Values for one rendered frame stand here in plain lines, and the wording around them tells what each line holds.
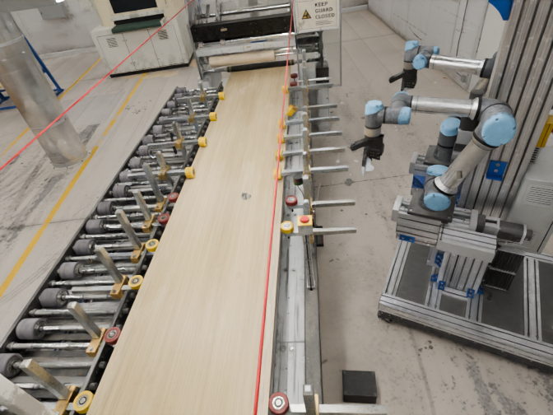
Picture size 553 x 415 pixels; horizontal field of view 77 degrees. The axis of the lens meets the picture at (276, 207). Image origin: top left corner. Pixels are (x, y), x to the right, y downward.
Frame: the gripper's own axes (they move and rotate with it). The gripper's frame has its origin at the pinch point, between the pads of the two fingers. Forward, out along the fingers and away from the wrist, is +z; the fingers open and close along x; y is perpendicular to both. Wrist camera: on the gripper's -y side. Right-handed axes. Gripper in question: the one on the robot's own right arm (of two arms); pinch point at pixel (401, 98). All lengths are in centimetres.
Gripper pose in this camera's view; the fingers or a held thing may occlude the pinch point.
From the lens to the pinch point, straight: 255.4
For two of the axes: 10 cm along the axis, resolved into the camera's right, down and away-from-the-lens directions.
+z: 1.2, 7.5, 6.4
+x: 4.5, -6.2, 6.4
